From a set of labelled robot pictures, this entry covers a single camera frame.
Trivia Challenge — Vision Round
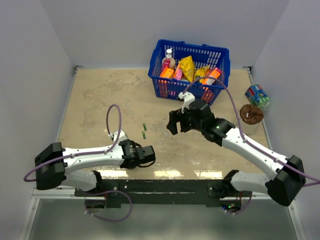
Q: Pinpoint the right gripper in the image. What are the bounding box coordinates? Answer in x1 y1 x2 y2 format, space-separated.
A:
167 107 205 135

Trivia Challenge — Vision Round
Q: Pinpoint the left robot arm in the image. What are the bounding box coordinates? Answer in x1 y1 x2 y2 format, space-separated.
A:
34 130 156 196

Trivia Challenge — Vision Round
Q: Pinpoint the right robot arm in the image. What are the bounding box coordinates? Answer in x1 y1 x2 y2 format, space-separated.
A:
166 99 306 207

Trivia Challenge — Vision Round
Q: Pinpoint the orange pink box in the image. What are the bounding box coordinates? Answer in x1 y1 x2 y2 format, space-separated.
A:
159 67 175 79

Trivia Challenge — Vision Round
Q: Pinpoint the blue plastic basket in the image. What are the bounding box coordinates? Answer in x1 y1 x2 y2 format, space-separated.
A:
148 39 231 105

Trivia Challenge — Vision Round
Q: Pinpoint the yellow green bag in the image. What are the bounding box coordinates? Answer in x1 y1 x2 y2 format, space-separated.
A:
193 65 211 80

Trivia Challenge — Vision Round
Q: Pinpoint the yellow snack bag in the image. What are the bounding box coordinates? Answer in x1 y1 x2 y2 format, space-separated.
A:
179 55 195 82

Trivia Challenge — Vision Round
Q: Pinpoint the white pump bottle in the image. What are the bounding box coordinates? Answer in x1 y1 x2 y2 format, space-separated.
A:
161 47 176 70

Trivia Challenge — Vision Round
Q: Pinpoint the orange carton box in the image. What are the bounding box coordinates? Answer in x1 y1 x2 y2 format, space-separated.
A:
202 67 222 85

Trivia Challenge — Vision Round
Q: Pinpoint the brown lidded white cup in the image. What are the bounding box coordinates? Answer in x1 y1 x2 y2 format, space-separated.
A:
238 104 264 125

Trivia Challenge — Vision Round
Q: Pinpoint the blue green sponge pack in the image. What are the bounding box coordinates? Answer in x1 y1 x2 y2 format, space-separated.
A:
244 84 270 109

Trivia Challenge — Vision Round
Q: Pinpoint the black base frame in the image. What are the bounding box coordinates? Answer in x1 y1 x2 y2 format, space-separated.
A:
74 179 250 208

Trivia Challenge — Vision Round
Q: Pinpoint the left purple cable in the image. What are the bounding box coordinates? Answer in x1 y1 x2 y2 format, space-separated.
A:
23 104 123 183

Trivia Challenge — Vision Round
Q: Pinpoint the purple cable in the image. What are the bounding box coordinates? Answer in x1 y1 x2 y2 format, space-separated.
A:
23 104 123 183
182 76 320 188

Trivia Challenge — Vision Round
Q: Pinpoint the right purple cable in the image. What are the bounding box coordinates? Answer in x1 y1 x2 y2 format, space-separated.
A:
182 76 320 188

